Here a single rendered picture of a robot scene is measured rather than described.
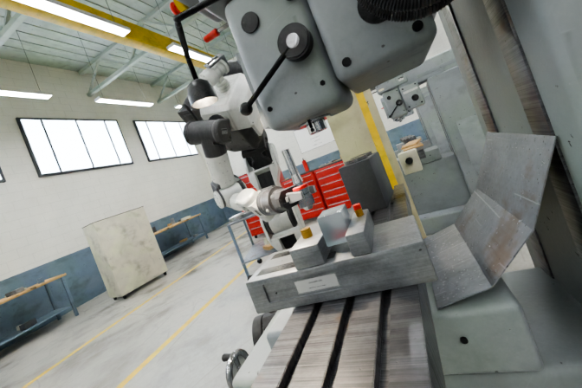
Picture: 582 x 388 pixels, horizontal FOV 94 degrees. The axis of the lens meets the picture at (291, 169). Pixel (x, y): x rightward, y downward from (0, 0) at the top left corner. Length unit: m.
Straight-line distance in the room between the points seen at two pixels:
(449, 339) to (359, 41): 0.56
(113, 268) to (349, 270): 6.16
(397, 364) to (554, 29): 0.44
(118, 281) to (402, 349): 6.31
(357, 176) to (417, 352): 0.70
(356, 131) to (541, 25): 2.00
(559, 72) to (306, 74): 0.39
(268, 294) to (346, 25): 0.54
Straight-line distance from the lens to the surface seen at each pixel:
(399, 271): 0.52
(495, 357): 0.65
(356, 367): 0.42
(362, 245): 0.50
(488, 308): 0.61
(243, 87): 1.25
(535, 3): 0.50
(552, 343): 0.73
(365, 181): 1.01
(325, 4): 0.61
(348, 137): 2.42
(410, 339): 0.43
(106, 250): 6.52
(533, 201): 0.58
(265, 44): 0.66
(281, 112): 0.62
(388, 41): 0.57
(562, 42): 0.49
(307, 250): 0.53
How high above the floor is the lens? 1.22
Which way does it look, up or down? level
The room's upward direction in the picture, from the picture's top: 21 degrees counter-clockwise
